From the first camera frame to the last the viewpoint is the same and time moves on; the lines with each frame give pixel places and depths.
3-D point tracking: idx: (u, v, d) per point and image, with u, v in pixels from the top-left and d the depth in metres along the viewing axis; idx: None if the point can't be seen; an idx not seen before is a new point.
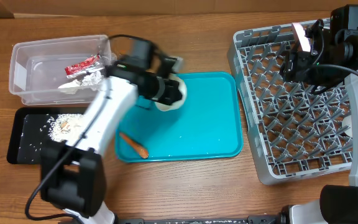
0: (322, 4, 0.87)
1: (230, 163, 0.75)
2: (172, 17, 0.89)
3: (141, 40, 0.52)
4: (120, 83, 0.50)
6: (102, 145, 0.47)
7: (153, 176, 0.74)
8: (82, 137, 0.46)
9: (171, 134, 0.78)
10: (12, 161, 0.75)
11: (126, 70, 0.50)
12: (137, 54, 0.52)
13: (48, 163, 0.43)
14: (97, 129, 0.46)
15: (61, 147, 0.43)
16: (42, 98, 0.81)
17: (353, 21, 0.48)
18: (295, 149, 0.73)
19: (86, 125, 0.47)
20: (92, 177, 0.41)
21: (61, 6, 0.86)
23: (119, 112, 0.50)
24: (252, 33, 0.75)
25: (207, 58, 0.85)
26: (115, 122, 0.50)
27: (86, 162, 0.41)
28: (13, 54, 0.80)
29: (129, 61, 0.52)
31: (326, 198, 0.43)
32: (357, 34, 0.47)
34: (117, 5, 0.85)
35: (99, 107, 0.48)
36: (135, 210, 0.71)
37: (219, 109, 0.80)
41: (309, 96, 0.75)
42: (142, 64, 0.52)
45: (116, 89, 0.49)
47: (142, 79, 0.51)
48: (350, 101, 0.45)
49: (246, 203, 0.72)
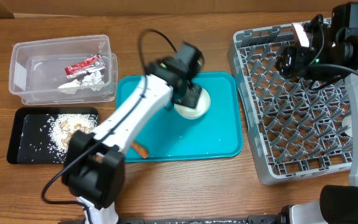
0: (323, 4, 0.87)
1: (230, 163, 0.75)
2: (172, 17, 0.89)
3: (191, 46, 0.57)
4: (158, 83, 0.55)
6: (126, 146, 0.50)
7: (155, 176, 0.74)
8: (111, 133, 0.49)
9: (171, 134, 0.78)
10: (12, 161, 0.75)
11: (168, 71, 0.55)
12: (181, 58, 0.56)
13: (74, 152, 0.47)
14: (125, 127, 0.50)
15: (91, 139, 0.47)
16: (42, 98, 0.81)
17: (353, 20, 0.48)
18: (295, 149, 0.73)
19: (118, 121, 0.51)
20: (112, 172, 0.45)
21: (61, 6, 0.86)
23: (148, 114, 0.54)
24: (252, 33, 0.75)
25: (207, 58, 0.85)
26: (143, 122, 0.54)
27: (109, 160, 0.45)
28: (13, 54, 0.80)
29: (174, 63, 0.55)
31: (327, 199, 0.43)
32: None
34: (117, 5, 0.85)
35: (134, 105, 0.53)
36: (135, 210, 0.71)
37: (220, 109, 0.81)
41: (309, 96, 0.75)
42: (184, 68, 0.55)
45: (154, 89, 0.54)
47: (181, 82, 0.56)
48: (351, 100, 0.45)
49: (246, 203, 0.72)
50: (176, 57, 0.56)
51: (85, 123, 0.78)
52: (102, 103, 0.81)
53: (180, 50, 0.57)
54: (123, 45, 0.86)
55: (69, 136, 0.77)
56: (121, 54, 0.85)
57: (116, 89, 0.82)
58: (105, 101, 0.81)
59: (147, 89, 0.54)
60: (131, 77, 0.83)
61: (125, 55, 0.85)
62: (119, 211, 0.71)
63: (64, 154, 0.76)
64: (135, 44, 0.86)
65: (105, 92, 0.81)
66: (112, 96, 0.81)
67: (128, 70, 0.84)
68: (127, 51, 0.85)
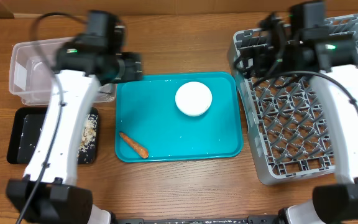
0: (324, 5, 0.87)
1: (230, 163, 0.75)
2: (172, 18, 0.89)
3: (98, 14, 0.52)
4: (74, 73, 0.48)
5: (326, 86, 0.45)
6: (71, 169, 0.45)
7: (153, 176, 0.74)
8: (45, 167, 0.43)
9: (171, 134, 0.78)
10: (12, 161, 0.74)
11: (82, 54, 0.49)
12: (95, 32, 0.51)
13: (17, 203, 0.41)
14: (59, 152, 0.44)
15: (25, 186, 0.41)
16: (42, 98, 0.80)
17: (310, 19, 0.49)
18: (295, 149, 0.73)
19: (46, 149, 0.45)
20: (66, 206, 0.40)
21: (61, 6, 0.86)
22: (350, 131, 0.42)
23: (80, 116, 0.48)
24: (252, 33, 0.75)
25: (207, 58, 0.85)
26: (78, 130, 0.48)
27: (55, 196, 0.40)
28: (13, 54, 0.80)
29: (87, 40, 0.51)
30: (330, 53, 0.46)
31: (320, 200, 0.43)
32: (315, 33, 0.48)
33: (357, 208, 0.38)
34: (117, 6, 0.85)
35: (58, 117, 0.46)
36: (135, 210, 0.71)
37: (219, 109, 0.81)
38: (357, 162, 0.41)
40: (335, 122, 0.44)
41: (309, 96, 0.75)
42: (100, 43, 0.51)
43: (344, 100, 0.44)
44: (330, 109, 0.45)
45: (72, 89, 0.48)
47: (102, 58, 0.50)
48: (322, 104, 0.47)
49: (246, 203, 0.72)
50: (86, 34, 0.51)
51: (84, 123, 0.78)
52: (102, 103, 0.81)
53: (88, 25, 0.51)
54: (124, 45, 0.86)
55: None
56: None
57: (117, 89, 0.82)
58: (105, 101, 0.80)
59: (64, 91, 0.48)
60: None
61: None
62: (118, 213, 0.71)
63: None
64: (135, 44, 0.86)
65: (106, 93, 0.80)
66: (112, 96, 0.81)
67: None
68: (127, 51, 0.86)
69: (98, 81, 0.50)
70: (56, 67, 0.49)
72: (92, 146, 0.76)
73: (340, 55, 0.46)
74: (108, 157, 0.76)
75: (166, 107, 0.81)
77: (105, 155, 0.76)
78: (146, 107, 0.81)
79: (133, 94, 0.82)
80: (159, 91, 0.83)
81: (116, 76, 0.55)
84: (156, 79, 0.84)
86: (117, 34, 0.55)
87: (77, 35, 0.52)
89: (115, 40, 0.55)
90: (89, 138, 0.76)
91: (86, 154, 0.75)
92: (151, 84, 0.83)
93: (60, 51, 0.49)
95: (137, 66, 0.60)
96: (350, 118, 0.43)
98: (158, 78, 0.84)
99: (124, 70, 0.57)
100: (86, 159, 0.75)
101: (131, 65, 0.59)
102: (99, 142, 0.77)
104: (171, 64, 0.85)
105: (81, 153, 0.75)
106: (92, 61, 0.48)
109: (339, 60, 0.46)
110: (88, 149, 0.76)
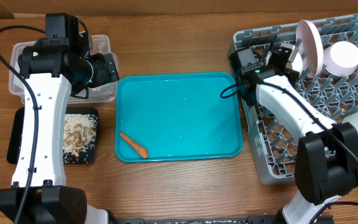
0: (323, 4, 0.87)
1: (230, 163, 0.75)
2: (173, 18, 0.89)
3: (58, 16, 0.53)
4: (43, 74, 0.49)
5: (261, 89, 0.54)
6: (58, 170, 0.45)
7: (153, 176, 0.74)
8: (32, 172, 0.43)
9: (171, 134, 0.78)
10: (12, 161, 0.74)
11: (45, 56, 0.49)
12: (56, 34, 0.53)
13: (10, 210, 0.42)
14: (44, 154, 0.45)
15: (15, 194, 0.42)
16: None
17: (243, 59, 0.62)
18: (295, 149, 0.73)
19: (30, 154, 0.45)
20: (59, 208, 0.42)
21: (60, 6, 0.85)
22: (289, 106, 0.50)
23: (58, 116, 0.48)
24: (252, 33, 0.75)
25: (208, 59, 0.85)
26: (59, 130, 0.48)
27: (46, 200, 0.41)
28: (14, 53, 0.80)
29: (50, 43, 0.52)
30: (260, 74, 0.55)
31: (301, 178, 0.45)
32: (249, 68, 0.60)
33: (321, 158, 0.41)
34: (117, 6, 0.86)
35: (35, 121, 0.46)
36: (135, 210, 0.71)
37: (217, 109, 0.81)
38: (305, 125, 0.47)
40: (278, 107, 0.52)
41: (309, 95, 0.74)
42: (63, 43, 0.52)
43: (278, 92, 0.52)
44: (271, 101, 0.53)
45: (45, 91, 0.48)
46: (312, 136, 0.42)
47: (68, 56, 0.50)
48: (265, 101, 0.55)
49: (246, 203, 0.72)
50: (48, 37, 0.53)
51: (85, 123, 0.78)
52: (103, 103, 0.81)
53: (47, 29, 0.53)
54: (124, 45, 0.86)
55: (69, 137, 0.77)
56: (121, 54, 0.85)
57: (116, 89, 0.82)
58: (105, 101, 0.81)
59: (37, 94, 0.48)
60: (131, 77, 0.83)
61: (125, 55, 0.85)
62: (117, 214, 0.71)
63: (64, 154, 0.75)
64: (135, 45, 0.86)
65: (105, 92, 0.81)
66: (112, 96, 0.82)
67: (128, 70, 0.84)
68: (127, 51, 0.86)
69: (68, 80, 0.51)
70: (23, 70, 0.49)
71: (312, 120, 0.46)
72: (92, 146, 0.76)
73: (267, 73, 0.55)
74: (108, 158, 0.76)
75: (166, 107, 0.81)
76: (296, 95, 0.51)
77: (105, 155, 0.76)
78: (144, 107, 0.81)
79: (133, 94, 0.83)
80: (159, 90, 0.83)
81: (89, 79, 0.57)
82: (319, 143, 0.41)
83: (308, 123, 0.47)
84: (156, 79, 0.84)
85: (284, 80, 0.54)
86: (79, 37, 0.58)
87: (38, 40, 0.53)
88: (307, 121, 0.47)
89: (78, 41, 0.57)
90: (89, 139, 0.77)
91: (86, 154, 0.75)
92: (151, 84, 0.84)
93: (25, 56, 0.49)
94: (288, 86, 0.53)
95: (108, 66, 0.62)
96: (286, 98, 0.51)
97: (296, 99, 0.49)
98: (158, 78, 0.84)
99: (94, 73, 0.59)
100: (86, 159, 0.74)
101: (101, 66, 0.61)
102: (99, 142, 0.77)
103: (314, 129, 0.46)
104: (171, 65, 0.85)
105: (81, 153, 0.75)
106: (58, 60, 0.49)
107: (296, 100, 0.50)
109: (268, 76, 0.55)
110: (87, 149, 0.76)
